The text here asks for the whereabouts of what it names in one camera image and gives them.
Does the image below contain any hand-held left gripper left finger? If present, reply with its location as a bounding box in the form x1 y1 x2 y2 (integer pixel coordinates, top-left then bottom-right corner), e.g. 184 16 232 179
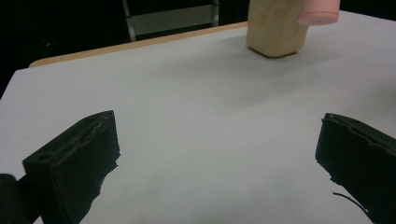
21 109 121 224

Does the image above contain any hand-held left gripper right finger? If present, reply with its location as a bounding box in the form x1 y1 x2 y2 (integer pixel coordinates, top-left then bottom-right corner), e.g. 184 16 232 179
315 112 396 224

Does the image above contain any pink hairbrush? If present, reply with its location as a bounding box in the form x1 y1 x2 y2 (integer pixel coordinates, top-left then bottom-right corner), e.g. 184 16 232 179
297 0 341 26

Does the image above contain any tan wooden block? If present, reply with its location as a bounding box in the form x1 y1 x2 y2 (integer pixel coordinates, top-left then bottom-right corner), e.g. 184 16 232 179
246 0 310 59

